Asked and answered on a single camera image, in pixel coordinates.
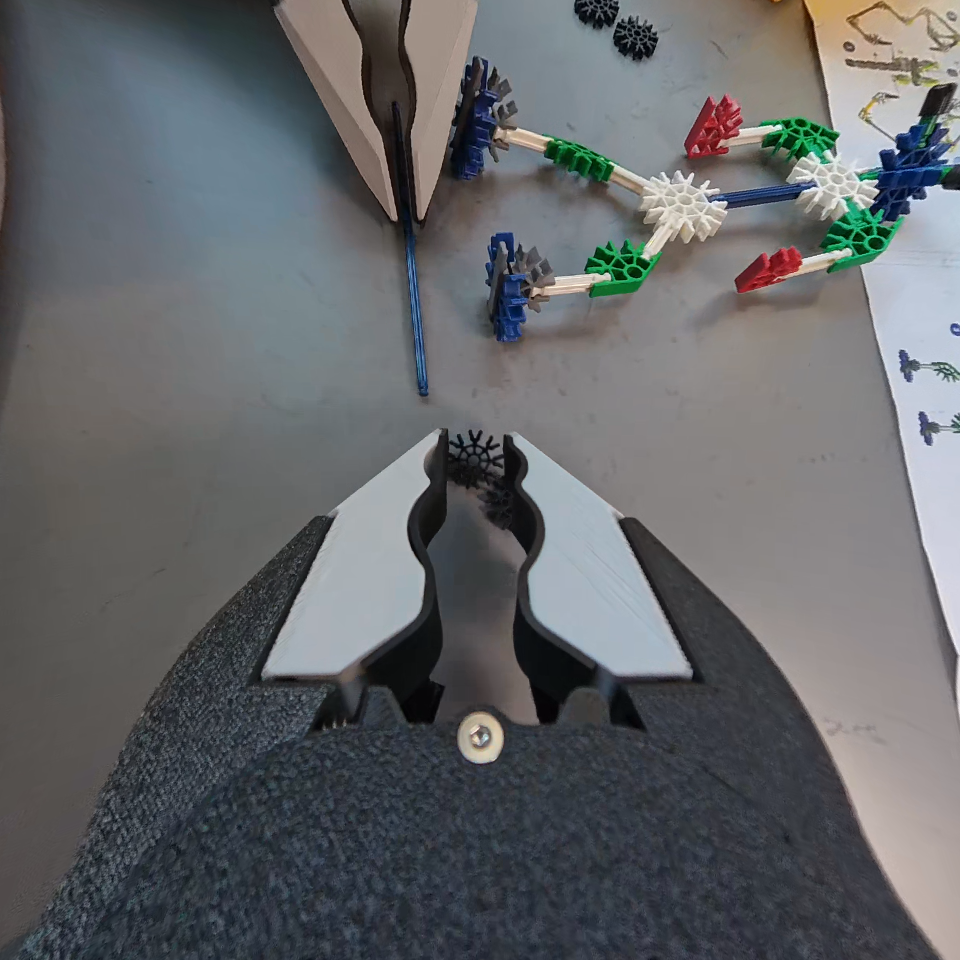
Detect thin blue rod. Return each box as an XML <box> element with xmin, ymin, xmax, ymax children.
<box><xmin>390</xmin><ymin>101</ymin><xmax>431</xmax><ymax>399</ymax></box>

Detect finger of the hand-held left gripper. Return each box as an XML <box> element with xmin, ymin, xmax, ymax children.
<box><xmin>401</xmin><ymin>0</ymin><xmax>481</xmax><ymax>226</ymax></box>
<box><xmin>273</xmin><ymin>0</ymin><xmax>399</xmax><ymax>224</ymax></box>

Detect black snowflake connector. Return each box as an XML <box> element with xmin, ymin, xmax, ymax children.
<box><xmin>447</xmin><ymin>429</ymin><xmax>505</xmax><ymax>489</ymax></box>
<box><xmin>480</xmin><ymin>483</ymin><xmax>520</xmax><ymax>530</ymax></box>

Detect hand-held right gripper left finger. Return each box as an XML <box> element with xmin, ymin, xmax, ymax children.
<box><xmin>260</xmin><ymin>429</ymin><xmax>450</xmax><ymax>723</ymax></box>

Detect colourful construction toy figure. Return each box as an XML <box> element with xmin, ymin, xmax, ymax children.
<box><xmin>448</xmin><ymin>56</ymin><xmax>960</xmax><ymax>345</ymax></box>

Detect folded paper instruction sheet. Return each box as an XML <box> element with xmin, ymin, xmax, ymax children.
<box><xmin>802</xmin><ymin>0</ymin><xmax>960</xmax><ymax>665</ymax></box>

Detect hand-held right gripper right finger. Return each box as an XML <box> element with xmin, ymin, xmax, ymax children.
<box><xmin>504</xmin><ymin>431</ymin><xmax>695</xmax><ymax>725</ymax></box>

